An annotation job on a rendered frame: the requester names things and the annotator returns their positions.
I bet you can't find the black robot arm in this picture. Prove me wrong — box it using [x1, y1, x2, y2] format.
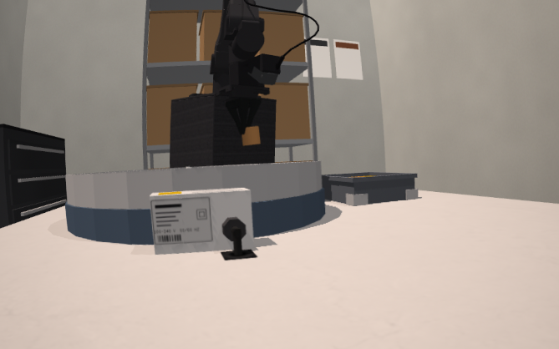
[210, 0, 281, 93]

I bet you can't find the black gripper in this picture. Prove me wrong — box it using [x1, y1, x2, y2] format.
[216, 69, 270, 134]

